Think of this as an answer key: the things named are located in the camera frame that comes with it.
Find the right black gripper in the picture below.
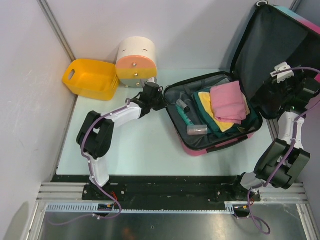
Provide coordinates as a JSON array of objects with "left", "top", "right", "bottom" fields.
[{"left": 264, "top": 64, "right": 307, "bottom": 102}]

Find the pink and teal children's suitcase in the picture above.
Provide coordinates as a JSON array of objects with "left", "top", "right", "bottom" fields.
[{"left": 164, "top": 4, "right": 320, "bottom": 156}]

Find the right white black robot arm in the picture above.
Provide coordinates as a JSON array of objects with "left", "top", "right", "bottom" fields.
[{"left": 230, "top": 77, "right": 320, "bottom": 201}]

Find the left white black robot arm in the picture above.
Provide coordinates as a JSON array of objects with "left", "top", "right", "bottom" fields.
[{"left": 76, "top": 77, "right": 167, "bottom": 200}]

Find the grey small bottle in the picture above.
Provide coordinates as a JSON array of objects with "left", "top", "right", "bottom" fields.
[{"left": 176, "top": 98, "right": 191, "bottom": 113}]

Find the round pastel drawer cabinet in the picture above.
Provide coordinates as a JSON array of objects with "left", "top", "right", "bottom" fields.
[{"left": 115, "top": 36, "right": 158, "bottom": 88}]

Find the teal tube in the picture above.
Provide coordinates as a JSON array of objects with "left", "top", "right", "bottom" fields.
[{"left": 175, "top": 104, "right": 194, "bottom": 126}]

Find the dark green folded cloth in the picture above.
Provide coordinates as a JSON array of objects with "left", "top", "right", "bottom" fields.
[{"left": 192, "top": 87, "right": 259, "bottom": 138}]

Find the clear pink bottle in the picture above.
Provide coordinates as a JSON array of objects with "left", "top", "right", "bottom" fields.
[{"left": 186, "top": 125, "right": 208, "bottom": 136}]

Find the yellow plastic basket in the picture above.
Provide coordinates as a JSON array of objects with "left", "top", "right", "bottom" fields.
[{"left": 62, "top": 58, "right": 120, "bottom": 101}]

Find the pink folded cloth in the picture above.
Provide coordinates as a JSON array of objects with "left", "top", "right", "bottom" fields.
[{"left": 209, "top": 81, "right": 247, "bottom": 125}]

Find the yellow folded cloth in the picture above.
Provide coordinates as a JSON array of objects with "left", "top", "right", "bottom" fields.
[{"left": 197, "top": 91, "right": 251, "bottom": 133}]

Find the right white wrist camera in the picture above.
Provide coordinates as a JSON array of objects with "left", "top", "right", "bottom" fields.
[{"left": 270, "top": 62, "right": 295, "bottom": 84}]

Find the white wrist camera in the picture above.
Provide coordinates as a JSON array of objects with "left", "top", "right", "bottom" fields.
[
  {"left": 144, "top": 77, "right": 159, "bottom": 87},
  {"left": 270, "top": 62, "right": 295, "bottom": 84}
]

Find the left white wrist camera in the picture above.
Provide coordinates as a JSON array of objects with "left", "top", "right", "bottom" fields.
[{"left": 144, "top": 77, "right": 159, "bottom": 87}]

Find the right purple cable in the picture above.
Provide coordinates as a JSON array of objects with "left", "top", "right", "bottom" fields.
[{"left": 246, "top": 66, "right": 320, "bottom": 236}]

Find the purple cable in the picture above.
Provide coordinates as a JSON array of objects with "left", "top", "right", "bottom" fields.
[
  {"left": 47, "top": 97, "right": 124, "bottom": 227},
  {"left": 246, "top": 66, "right": 320, "bottom": 236}
]

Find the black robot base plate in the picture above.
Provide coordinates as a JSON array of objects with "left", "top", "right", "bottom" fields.
[{"left": 51, "top": 174, "right": 261, "bottom": 206}]

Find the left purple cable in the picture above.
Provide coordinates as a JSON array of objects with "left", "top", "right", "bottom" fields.
[{"left": 47, "top": 97, "right": 124, "bottom": 227}]

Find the grey slotted cable duct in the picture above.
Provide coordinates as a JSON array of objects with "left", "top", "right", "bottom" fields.
[{"left": 46, "top": 201, "right": 236, "bottom": 215}]

